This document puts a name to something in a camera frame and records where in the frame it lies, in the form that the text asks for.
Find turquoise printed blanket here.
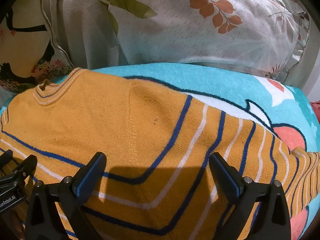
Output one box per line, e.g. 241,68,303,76
0,61,320,240

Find cream face print cushion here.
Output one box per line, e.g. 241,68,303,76
0,0,75,94

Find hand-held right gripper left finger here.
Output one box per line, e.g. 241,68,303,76
25,152,107,240

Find orange striped sweater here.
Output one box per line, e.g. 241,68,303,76
0,67,320,240

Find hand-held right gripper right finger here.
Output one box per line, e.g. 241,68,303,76
209,152,292,240

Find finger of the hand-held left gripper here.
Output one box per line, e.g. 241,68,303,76
11,154,38,180
0,149,13,172

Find red cloth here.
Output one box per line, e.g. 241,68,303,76
310,100,320,122

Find beige cloth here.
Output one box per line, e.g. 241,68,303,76
37,0,130,70

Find white leaf print pillow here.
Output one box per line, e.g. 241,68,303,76
91,0,310,80

